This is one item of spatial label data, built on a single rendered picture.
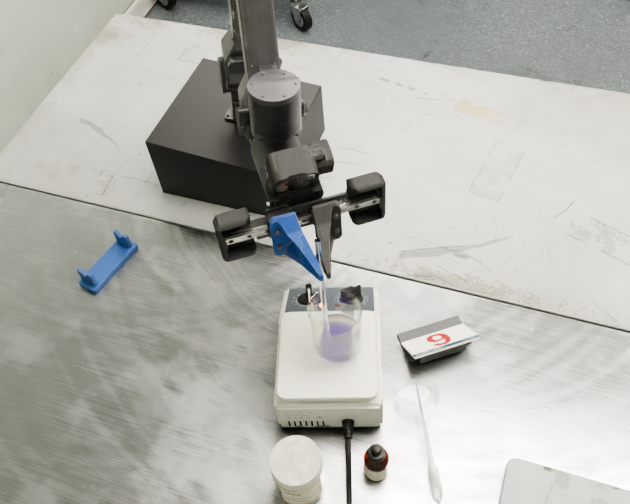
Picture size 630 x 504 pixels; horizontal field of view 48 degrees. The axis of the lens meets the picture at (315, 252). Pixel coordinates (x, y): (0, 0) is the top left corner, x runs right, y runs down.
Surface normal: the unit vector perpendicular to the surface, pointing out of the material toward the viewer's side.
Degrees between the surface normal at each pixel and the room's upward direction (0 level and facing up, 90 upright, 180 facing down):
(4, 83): 90
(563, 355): 0
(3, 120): 90
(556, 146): 0
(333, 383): 0
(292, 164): 22
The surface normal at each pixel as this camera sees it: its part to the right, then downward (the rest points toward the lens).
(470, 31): -0.07, -0.60
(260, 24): 0.20, 0.50
